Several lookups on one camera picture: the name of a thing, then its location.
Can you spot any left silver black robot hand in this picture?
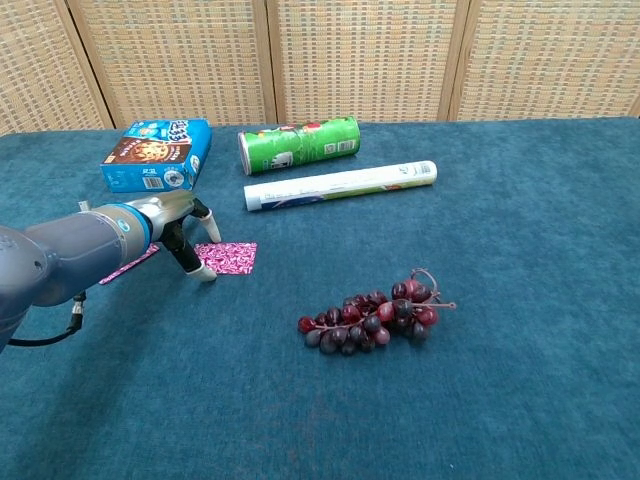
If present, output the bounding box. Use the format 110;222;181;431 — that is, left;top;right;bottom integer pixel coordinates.
134;189;223;284

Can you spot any green chips can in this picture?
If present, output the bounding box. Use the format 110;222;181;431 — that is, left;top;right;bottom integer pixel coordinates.
237;115;362;176

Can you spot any dark red grape bunch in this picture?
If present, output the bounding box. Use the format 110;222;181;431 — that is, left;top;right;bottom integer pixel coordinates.
297;268;458;357

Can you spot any blue felt table mat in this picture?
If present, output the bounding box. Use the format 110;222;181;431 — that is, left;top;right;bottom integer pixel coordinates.
0;116;640;480

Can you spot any white wrap roll tube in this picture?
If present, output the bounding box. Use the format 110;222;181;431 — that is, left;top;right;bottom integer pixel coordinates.
243;159;439;213

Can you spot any blue cookie box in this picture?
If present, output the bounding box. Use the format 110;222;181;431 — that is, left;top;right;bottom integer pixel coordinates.
99;118;213;194

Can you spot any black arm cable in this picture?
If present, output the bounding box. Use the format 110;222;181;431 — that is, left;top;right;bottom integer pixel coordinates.
7;292;87;347

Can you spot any pink patterned square packet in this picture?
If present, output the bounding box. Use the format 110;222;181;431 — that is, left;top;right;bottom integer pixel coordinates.
193;241;259;277

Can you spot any woven bamboo screen panel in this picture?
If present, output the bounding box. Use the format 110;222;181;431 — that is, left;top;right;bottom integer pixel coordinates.
252;0;474;125
0;0;115;136
447;0;640;122
53;0;279;130

